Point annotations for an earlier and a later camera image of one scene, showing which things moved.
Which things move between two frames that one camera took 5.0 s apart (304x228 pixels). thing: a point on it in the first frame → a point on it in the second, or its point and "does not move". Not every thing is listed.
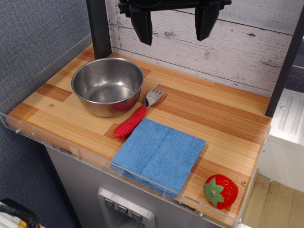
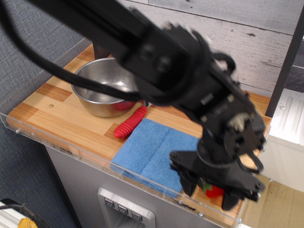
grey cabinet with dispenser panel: [100, 197] does not move
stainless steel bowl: [108, 87] does not move
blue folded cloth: [158, 156] does not move
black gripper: [206, 12] → [226, 156]
